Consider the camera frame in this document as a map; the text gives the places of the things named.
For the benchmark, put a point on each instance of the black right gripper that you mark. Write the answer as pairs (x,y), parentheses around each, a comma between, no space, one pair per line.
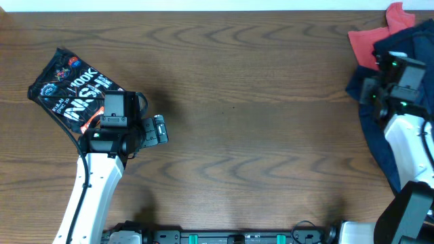
(368,84)

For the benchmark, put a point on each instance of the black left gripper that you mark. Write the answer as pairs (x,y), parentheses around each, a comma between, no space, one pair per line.
(152,138)

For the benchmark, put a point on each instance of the navy blue shorts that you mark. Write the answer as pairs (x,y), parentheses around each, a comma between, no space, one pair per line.
(374,135)

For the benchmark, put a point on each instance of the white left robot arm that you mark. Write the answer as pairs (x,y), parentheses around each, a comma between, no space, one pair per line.
(87,209)

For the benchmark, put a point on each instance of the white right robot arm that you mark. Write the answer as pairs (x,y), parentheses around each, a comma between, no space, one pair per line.
(399,131)

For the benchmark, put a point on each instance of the red cloth garment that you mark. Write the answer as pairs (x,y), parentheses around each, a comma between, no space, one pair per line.
(362,41)

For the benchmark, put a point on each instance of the dark navy garment pile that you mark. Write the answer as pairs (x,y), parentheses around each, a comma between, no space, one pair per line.
(417,43)

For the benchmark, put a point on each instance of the black printed folded t-shirt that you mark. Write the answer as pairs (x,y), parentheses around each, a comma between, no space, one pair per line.
(73,90)

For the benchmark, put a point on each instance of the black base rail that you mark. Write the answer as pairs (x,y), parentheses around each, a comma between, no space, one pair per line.
(133,232)

